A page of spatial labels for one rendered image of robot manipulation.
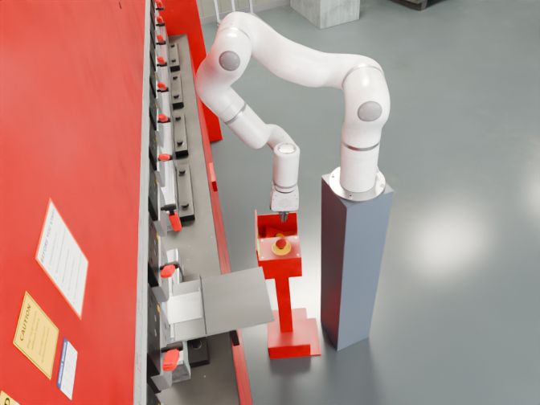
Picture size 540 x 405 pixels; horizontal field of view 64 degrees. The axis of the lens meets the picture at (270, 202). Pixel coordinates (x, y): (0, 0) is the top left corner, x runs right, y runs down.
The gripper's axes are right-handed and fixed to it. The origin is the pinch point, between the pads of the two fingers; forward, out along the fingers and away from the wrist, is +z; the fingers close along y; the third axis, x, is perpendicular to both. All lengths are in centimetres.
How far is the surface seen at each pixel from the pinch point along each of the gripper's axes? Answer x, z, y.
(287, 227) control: 4.4, 11.2, 2.1
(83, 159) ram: -64, -79, -35
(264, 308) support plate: -49, -15, -9
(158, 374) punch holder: -77, -39, -29
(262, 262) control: -15.2, 8.2, -8.5
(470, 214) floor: 68, 74, 123
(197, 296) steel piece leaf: -43, -14, -27
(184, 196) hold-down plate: 8.7, -2.8, -37.5
